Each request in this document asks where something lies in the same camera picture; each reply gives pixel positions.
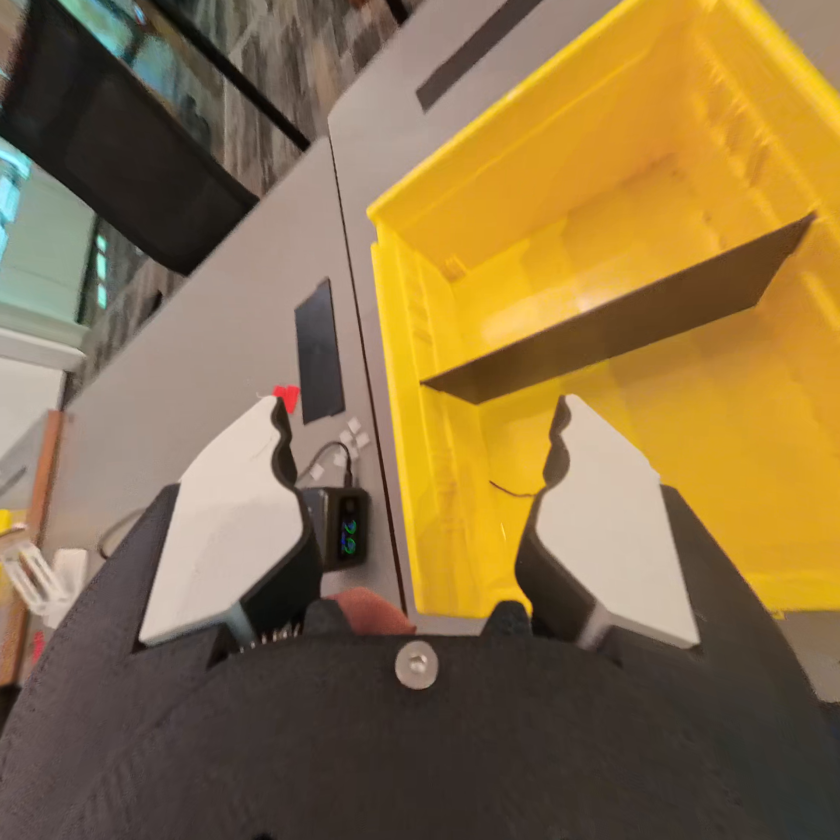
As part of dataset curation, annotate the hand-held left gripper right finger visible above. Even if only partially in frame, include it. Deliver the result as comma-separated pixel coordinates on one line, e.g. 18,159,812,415
515,394,702,649

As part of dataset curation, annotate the black pole stand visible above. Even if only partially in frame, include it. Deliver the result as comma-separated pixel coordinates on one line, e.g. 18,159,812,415
154,0,312,152

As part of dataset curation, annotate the black power bank with display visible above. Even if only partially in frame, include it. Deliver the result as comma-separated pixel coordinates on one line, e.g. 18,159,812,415
298,486,370,572

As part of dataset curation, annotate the person's left hand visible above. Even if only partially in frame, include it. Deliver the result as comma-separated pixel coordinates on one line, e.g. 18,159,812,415
325,586,419,636

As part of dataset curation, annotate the pile of white plastic clips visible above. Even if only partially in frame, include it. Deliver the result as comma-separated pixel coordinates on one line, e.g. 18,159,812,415
307,416,373,483

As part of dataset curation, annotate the black flat panel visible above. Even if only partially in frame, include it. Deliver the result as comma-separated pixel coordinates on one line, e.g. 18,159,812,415
294,279,347,425

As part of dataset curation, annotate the small white stand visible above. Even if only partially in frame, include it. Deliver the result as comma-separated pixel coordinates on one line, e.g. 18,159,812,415
0,521,91,619

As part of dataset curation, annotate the black bin divider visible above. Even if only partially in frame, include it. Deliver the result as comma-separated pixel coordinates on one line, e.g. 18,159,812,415
420,211,818,404

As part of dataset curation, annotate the thin black charging cable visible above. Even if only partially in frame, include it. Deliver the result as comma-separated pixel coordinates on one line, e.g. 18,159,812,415
295,441,357,490

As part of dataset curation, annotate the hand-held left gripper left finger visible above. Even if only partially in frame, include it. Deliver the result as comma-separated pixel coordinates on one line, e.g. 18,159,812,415
138,394,324,647

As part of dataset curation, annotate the yellow plastic bin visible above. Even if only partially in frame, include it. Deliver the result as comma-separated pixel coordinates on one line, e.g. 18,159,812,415
366,0,840,621

